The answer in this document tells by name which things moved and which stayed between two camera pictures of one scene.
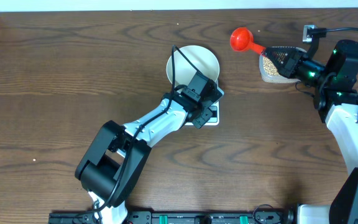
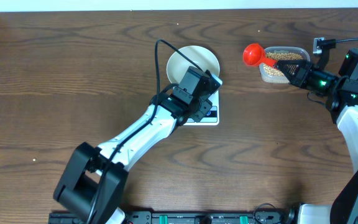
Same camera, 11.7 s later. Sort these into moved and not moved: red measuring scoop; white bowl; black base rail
Moved: red measuring scoop
Not moved: black base rail; white bowl
